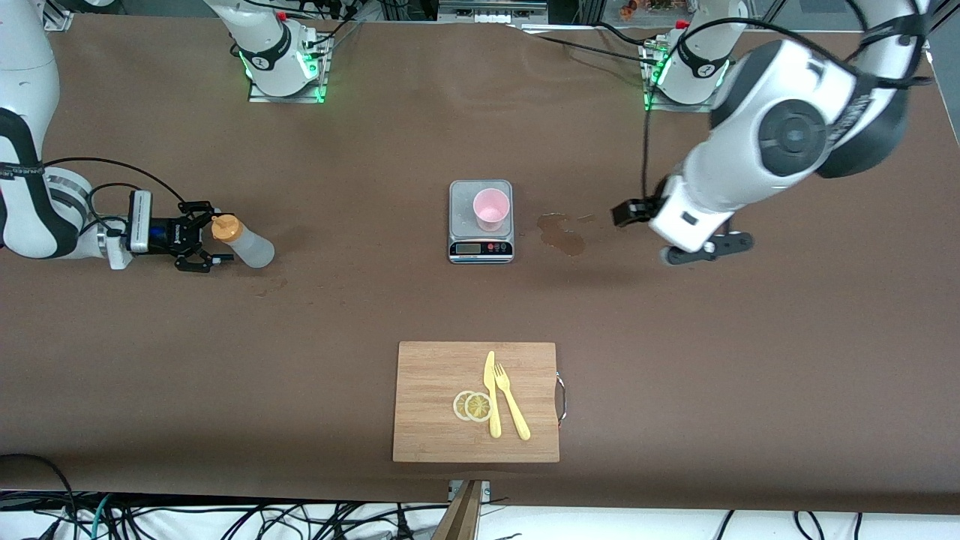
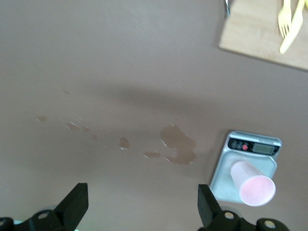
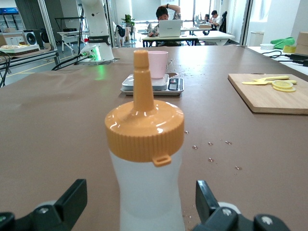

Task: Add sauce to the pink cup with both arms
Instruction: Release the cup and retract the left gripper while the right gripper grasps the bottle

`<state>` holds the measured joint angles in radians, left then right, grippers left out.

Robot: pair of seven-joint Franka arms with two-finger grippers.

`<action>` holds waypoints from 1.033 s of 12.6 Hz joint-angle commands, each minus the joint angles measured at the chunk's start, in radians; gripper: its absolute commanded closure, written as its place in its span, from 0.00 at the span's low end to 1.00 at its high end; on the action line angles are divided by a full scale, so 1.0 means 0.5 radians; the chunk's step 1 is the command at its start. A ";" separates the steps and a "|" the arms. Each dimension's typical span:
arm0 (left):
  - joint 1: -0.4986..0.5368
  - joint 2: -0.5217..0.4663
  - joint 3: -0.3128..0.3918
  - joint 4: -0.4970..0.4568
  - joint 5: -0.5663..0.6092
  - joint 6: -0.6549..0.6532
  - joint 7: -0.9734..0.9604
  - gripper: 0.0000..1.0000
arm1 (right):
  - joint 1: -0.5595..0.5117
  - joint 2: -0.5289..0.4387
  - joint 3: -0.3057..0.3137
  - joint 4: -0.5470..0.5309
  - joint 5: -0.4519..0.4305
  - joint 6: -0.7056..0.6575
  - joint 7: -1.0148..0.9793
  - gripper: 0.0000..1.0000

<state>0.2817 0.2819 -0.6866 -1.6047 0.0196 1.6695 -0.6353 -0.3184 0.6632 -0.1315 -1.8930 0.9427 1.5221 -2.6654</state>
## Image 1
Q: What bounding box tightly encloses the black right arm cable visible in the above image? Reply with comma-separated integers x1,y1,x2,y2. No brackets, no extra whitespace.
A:
41,155,190,227

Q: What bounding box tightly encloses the translucent orange-capped sauce bottle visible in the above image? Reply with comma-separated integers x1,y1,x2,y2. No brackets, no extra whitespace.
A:
211,214,276,269

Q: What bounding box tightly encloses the green floor cable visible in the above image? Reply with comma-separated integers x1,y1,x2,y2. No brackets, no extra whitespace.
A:
88,493,115,540

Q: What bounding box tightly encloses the black looped floor cable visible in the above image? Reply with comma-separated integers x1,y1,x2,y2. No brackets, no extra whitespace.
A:
0,453,80,540

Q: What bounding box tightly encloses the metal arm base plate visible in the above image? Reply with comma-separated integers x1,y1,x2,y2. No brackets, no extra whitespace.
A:
247,28,331,104
643,37,713,114

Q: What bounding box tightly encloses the wooden cutting board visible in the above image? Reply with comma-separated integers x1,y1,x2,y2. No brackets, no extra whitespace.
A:
392,341,568,464

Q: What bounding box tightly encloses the grey power strip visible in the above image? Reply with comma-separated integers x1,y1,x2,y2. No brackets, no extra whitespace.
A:
437,0,550,25

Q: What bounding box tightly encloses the brown table cover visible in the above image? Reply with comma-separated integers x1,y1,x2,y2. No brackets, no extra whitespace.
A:
0,13,960,515

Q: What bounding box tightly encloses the black cable across table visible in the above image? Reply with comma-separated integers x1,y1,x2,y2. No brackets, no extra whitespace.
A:
517,21,662,70

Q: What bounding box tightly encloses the yellow plastic knife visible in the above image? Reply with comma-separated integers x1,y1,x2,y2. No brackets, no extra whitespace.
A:
484,350,503,439

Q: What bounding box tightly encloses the silver digital kitchen scale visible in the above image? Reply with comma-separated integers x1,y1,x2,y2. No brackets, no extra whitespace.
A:
448,179,515,264

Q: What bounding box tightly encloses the yellow plastic fork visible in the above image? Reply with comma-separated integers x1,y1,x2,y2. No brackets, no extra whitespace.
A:
494,363,532,442

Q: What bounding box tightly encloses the pink plastic cup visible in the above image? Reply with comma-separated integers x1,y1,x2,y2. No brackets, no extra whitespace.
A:
472,188,512,233

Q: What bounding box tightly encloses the wooden post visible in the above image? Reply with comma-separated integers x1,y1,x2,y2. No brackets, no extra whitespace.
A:
431,480,485,540

